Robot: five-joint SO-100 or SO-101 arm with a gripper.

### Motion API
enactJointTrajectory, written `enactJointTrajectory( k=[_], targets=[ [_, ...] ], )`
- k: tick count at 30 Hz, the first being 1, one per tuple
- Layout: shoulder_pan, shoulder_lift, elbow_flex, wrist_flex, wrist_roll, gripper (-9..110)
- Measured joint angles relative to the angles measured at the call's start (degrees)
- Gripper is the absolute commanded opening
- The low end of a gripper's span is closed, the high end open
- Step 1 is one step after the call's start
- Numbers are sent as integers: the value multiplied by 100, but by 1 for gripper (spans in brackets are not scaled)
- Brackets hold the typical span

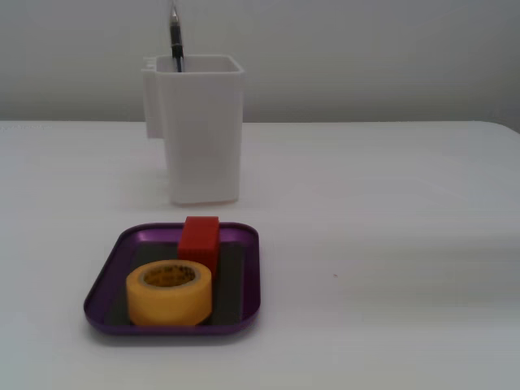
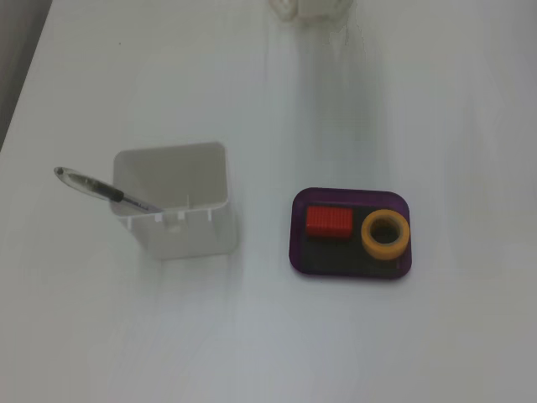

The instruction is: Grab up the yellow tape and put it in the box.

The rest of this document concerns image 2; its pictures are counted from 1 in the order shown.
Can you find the black clear ballpoint pen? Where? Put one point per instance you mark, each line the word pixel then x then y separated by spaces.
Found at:
pixel 100 188

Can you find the yellow tape roll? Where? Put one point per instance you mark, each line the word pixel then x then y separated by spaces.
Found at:
pixel 371 245

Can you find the white plastic box container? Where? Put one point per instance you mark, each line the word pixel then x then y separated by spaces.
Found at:
pixel 184 235

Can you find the purple plastic tray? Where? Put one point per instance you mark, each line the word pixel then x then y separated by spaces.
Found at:
pixel 335 262

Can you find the red ribbed block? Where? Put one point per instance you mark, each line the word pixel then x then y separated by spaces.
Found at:
pixel 328 222

